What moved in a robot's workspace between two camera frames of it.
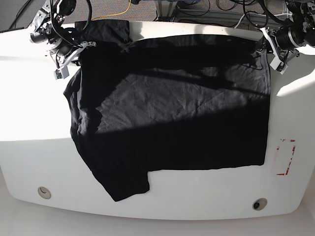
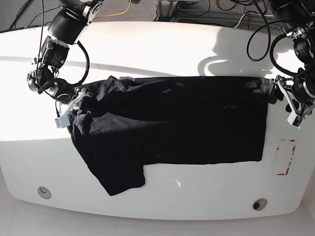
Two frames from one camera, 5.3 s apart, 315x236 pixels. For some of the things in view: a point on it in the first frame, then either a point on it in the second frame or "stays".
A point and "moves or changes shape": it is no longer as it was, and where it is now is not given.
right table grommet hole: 260,204 stays
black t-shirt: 168,103 moves or changes shape
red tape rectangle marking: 278,148 stays
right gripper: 281,56 -> 300,93
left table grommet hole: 44,192 stays
